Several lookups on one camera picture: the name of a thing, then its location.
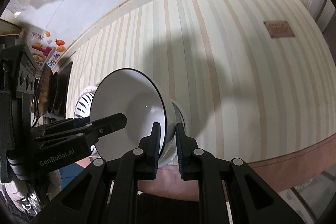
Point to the white bowl dark rim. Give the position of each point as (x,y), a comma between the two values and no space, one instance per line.
(133,94)

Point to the black induction cooktop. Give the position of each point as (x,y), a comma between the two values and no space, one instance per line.
(59,108)

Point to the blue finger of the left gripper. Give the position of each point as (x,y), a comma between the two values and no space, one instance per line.
(86,128)

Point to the black frying pan with food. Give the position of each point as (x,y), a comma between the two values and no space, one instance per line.
(45,88)

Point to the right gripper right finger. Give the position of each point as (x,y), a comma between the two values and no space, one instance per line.
(185,152)

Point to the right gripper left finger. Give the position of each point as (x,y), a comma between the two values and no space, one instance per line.
(155,139)

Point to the gloved left hand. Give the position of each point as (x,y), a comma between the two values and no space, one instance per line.
(32,196)

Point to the striped cat table mat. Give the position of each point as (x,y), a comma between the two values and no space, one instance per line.
(254,78)

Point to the colourful festive wall sticker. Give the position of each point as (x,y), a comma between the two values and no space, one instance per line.
(45,48)

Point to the white plate blue stripes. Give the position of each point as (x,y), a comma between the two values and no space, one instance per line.
(83,104)

